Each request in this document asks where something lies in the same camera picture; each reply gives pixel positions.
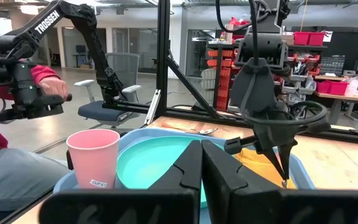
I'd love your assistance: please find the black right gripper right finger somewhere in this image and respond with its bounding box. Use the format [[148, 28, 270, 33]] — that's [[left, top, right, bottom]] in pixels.
[[201, 139, 283, 224]]

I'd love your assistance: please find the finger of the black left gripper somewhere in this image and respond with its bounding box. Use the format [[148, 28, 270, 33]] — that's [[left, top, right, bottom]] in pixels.
[[277, 141, 298, 183], [255, 146, 287, 184]]

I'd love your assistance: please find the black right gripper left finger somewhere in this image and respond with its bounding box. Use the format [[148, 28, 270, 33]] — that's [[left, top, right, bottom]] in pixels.
[[149, 139, 203, 224]]

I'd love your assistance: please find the yellow cloth napkin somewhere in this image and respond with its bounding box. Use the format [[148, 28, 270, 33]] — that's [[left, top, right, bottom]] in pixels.
[[234, 148, 296, 190]]

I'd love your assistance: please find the blue plastic tray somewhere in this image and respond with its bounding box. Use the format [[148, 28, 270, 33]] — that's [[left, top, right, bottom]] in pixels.
[[53, 127, 316, 224]]

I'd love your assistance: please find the orange drawer rack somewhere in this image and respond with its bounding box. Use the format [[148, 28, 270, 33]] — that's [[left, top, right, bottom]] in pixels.
[[206, 49, 236, 112]]

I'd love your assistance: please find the teal round plate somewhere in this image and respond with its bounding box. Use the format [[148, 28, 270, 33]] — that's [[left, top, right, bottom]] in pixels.
[[116, 136, 239, 209]]

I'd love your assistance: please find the red plastic bin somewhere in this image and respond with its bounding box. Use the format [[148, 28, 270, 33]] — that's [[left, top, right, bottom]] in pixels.
[[308, 31, 326, 47], [293, 30, 310, 47], [329, 80, 350, 96], [316, 80, 332, 94]]

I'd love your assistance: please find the dark parts organizer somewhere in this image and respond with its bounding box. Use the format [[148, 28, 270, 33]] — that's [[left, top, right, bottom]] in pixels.
[[319, 55, 347, 77]]

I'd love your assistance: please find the wooden workbench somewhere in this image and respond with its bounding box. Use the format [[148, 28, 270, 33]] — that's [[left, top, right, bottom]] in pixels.
[[313, 74, 358, 125]]

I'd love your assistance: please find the pink plastic cup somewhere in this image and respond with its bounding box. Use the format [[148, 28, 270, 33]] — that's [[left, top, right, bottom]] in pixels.
[[66, 129, 121, 190]]

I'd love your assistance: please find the grey mesh office chair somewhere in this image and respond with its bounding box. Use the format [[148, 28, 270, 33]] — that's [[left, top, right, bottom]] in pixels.
[[74, 52, 142, 129]]

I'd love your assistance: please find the person's hand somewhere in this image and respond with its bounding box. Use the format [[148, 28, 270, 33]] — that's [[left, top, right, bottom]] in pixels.
[[37, 76, 70, 100]]

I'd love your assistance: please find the person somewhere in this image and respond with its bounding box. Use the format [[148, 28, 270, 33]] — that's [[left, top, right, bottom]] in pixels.
[[0, 39, 73, 224]]

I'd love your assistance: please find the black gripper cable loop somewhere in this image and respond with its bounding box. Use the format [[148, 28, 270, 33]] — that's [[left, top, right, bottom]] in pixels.
[[241, 101, 331, 134]]

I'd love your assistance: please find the orange-handled metal spoon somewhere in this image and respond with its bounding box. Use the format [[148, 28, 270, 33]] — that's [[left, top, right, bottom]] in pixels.
[[162, 123, 219, 136]]

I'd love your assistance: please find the silver mounting bracket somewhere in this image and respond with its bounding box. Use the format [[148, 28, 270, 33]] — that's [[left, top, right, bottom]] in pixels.
[[144, 89, 162, 126]]

